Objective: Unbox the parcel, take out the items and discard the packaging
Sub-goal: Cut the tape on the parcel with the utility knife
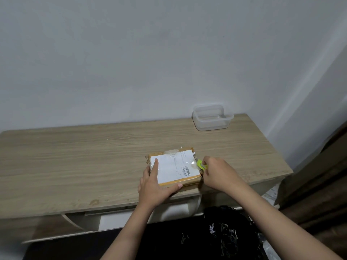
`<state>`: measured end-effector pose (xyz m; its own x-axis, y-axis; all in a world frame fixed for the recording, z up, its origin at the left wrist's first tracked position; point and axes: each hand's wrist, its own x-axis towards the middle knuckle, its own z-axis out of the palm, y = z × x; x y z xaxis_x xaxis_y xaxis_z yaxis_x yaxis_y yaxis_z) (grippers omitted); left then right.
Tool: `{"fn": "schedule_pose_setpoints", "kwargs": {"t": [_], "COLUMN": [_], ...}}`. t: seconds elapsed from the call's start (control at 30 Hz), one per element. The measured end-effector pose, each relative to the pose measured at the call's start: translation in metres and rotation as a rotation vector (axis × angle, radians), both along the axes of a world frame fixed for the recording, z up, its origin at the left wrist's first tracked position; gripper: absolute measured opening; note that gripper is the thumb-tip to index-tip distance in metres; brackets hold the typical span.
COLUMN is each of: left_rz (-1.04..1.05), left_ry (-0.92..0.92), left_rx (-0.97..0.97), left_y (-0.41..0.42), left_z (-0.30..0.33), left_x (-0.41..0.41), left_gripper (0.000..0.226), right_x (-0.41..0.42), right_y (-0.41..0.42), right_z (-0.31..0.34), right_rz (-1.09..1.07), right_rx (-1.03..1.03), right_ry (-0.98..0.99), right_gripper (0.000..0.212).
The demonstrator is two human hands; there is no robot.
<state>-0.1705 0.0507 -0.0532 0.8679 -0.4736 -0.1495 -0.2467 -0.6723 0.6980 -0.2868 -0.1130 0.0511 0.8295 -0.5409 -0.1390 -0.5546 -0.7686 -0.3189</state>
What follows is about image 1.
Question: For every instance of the person's right hand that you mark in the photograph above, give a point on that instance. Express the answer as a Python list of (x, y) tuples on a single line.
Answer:
[(221, 174)]

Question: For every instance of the person's left hand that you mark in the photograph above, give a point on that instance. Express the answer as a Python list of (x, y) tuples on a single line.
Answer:
[(150, 190)]

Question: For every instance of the person's right fingers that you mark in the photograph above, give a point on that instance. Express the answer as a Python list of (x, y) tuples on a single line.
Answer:
[(206, 167)]

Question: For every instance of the person's left middle finger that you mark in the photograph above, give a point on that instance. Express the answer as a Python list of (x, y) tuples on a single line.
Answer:
[(144, 175)]

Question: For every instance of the person's left thumb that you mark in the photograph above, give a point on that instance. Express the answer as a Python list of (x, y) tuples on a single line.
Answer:
[(173, 188)]

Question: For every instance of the yellow-green box cutter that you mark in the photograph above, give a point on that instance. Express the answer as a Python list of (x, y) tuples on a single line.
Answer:
[(201, 164)]

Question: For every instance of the brown taped parcel white label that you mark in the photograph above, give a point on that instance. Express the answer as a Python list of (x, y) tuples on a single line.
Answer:
[(175, 166)]

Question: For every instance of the person's right forearm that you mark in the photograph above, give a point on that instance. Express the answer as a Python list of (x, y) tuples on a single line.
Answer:
[(279, 227)]

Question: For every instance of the person's left forearm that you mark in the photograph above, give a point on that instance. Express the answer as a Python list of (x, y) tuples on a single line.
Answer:
[(127, 232)]

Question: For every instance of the wooden desk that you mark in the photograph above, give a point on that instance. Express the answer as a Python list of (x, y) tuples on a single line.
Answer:
[(130, 170)]

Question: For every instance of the clear plastic container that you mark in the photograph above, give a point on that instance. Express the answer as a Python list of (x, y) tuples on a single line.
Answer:
[(212, 117)]

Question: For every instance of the person's black printed shirt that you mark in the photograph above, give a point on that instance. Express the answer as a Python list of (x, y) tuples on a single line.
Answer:
[(211, 235)]

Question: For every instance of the brown curtain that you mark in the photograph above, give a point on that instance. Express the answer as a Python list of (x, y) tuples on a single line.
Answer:
[(320, 192)]

